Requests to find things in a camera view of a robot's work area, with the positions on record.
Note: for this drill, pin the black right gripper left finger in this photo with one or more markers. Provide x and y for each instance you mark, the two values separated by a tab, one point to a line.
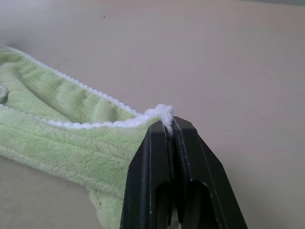
147	171

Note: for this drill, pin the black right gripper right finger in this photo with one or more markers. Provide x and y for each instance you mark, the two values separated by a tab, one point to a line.
205	171

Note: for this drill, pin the light green fleece towel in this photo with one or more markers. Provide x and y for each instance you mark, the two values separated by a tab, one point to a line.
59	143

